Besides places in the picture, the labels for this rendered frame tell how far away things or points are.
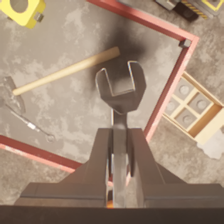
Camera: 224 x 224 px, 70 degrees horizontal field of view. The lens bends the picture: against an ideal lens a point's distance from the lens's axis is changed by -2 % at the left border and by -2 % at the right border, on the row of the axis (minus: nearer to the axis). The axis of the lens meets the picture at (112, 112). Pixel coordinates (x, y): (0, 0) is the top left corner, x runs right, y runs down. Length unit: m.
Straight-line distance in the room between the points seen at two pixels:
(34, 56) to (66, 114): 0.18
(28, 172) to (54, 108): 1.45
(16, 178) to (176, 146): 1.61
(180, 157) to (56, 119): 1.38
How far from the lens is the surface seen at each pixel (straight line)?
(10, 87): 0.51
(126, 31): 0.46
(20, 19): 0.48
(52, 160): 0.53
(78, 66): 0.43
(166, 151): 1.62
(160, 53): 0.46
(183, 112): 1.34
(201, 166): 1.84
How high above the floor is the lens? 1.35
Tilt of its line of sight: 74 degrees down
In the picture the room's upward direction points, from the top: 176 degrees counter-clockwise
